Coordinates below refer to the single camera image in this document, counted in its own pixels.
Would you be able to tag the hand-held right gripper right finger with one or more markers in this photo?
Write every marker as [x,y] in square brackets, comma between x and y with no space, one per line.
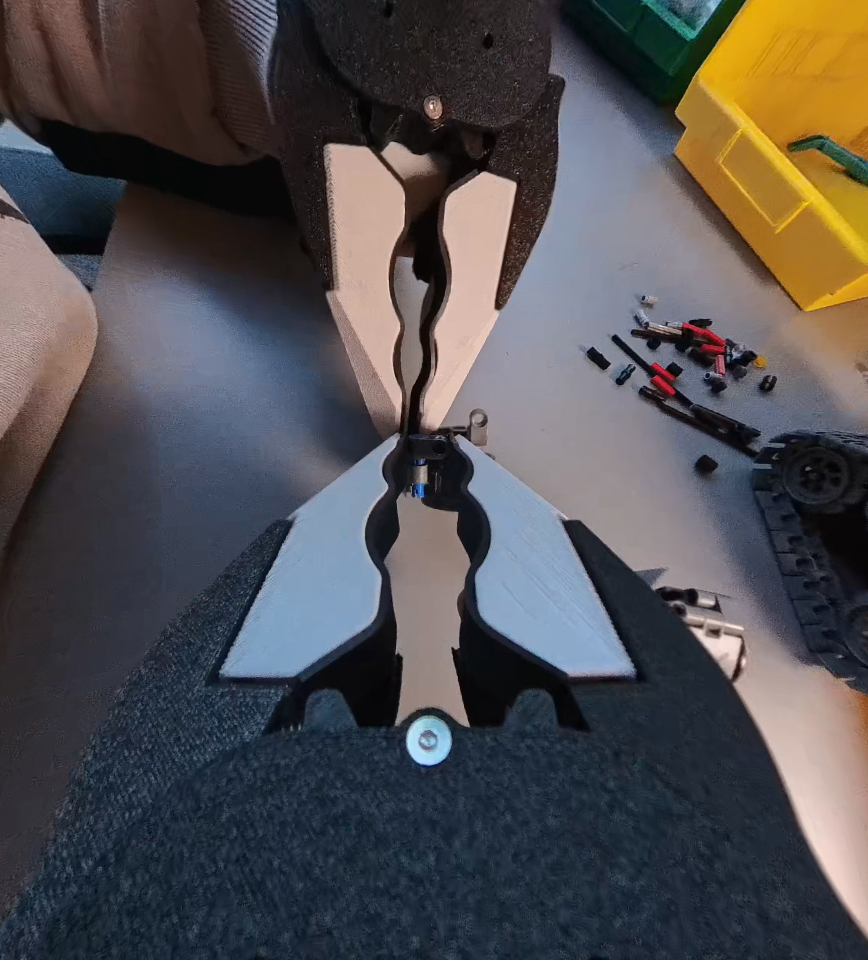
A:
[546,600]

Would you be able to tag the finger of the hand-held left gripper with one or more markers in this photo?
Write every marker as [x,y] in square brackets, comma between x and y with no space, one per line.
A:
[359,240]
[479,262]

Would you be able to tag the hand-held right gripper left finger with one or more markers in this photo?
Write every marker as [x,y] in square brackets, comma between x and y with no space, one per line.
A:
[306,600]

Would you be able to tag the grey connector black axle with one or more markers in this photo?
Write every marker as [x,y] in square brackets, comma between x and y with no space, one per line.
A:
[477,424]

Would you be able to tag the black block piece blue pins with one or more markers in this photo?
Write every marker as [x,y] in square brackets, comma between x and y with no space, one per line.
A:
[426,457]

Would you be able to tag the pile of small building pieces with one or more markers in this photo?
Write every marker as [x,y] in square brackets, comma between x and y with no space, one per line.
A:
[704,345]

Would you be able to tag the person's left forearm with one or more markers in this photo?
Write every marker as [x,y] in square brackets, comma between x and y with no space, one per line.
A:
[104,60]

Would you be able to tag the grey desk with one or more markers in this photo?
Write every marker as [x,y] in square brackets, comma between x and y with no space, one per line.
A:
[216,375]

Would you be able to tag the grey eye block unit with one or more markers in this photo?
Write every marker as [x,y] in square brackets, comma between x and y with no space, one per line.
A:
[711,626]

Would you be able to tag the small black round piece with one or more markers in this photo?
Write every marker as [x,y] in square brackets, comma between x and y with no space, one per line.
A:
[706,464]

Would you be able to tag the green storage bin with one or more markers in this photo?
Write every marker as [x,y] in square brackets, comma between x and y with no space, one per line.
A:
[644,45]

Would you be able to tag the black long beam piece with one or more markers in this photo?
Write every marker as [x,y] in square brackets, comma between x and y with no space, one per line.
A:
[711,421]

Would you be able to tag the yellow toy robot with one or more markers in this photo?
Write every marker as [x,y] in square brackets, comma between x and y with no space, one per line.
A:
[831,540]

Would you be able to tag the small yellow storage bin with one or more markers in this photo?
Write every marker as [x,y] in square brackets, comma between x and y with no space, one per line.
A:
[779,225]

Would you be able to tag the person in beige hoodie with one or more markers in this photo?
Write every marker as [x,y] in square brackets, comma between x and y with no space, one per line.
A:
[14,337]

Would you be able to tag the green brick separator tool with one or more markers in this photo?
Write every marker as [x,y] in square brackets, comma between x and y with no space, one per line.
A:
[839,159]

